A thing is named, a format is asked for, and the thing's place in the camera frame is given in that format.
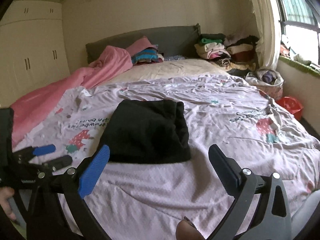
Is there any black printed t-shirt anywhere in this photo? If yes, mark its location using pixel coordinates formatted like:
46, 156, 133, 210
98, 100, 191, 164

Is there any bag of clothes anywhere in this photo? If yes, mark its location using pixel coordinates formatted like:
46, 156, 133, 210
245, 70, 284, 100

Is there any pile of folded clothes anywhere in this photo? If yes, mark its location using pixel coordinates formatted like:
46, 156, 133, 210
194, 34, 259, 72

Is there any striped folded clothes stack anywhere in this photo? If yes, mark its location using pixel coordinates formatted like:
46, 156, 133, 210
131, 47, 163, 65

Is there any person's left hand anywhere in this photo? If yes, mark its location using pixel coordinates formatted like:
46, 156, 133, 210
0, 187, 16, 221

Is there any person's right hand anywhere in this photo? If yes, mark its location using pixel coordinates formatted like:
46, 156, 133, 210
175, 216, 205, 240

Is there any pink blanket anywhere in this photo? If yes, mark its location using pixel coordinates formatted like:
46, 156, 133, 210
11, 46, 133, 147

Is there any red plastic bag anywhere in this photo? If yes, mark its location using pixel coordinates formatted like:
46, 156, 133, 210
276, 96, 304, 121

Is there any cream built-in wardrobe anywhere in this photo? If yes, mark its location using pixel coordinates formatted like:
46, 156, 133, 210
1, 1, 70, 107

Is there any beige mattress sheet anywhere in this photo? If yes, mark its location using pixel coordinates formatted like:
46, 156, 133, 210
105, 59, 228, 84

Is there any pink pillow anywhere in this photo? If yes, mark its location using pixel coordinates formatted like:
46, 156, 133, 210
126, 36, 158, 56

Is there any grey bed headboard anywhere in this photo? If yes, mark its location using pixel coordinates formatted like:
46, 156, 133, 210
86, 24, 201, 63

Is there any cream curtain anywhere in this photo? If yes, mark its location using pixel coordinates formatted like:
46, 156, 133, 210
251, 0, 281, 70

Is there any window with grille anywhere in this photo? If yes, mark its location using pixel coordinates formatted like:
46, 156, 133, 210
277, 0, 319, 66

